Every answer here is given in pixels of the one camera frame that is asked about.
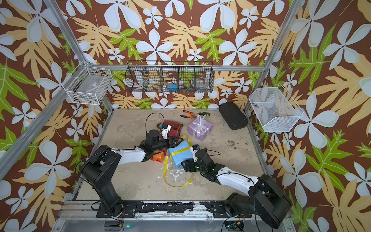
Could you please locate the white mesh basket right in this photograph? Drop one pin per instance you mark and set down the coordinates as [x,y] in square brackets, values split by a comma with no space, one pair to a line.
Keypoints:
[275,109]

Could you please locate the lilac gift box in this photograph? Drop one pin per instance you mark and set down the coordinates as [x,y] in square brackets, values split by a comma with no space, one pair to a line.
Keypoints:
[199,138]

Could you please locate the magenta gift box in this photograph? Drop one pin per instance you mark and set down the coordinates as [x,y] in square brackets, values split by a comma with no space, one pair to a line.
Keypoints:
[174,133]

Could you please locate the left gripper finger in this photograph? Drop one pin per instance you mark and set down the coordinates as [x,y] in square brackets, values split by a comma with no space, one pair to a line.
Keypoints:
[174,145]
[175,140]

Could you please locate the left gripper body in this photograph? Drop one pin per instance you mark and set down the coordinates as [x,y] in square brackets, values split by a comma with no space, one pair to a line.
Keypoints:
[162,144]

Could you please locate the brown ribbon bow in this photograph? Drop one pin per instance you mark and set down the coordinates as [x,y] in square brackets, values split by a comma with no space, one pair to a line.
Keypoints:
[159,125]

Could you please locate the white ribbon bow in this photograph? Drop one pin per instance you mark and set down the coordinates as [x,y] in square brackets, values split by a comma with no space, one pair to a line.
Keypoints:
[200,126]

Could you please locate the black oval case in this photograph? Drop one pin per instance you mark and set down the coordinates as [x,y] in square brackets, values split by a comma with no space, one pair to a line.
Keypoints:
[233,116]

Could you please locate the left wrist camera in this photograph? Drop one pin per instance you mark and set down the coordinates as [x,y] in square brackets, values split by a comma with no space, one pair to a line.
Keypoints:
[165,128]

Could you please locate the black wire basket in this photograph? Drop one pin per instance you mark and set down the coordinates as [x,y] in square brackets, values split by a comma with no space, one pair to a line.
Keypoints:
[189,76]

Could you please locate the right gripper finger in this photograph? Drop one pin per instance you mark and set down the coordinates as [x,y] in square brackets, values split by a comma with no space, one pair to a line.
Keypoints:
[186,167]
[187,163]

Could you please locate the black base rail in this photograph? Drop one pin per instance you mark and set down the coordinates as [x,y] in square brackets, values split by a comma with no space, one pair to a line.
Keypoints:
[206,209]

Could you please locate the orange handled pliers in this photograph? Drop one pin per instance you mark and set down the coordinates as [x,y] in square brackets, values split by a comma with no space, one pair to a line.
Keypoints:
[192,115]

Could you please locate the blue gift box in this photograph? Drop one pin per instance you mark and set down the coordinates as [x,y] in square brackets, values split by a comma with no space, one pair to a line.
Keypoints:
[180,153]

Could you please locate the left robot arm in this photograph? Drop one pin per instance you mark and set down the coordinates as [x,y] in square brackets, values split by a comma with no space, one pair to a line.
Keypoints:
[99,169]

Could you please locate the orange gift box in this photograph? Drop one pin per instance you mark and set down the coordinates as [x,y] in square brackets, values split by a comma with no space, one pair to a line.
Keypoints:
[159,156]

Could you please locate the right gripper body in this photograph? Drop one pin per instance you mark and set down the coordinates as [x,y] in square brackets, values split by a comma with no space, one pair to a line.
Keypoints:
[195,166]

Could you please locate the white wire basket left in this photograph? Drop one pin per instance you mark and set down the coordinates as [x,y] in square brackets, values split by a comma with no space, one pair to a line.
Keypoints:
[89,85]

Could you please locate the yellow ribbon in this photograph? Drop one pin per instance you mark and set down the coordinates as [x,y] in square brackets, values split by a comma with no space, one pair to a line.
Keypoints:
[176,178]

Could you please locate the blue item in basket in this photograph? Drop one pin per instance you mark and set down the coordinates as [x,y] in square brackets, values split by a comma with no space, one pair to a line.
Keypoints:
[172,87]

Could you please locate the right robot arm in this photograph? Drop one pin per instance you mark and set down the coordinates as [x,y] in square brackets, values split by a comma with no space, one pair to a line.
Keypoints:
[258,196]

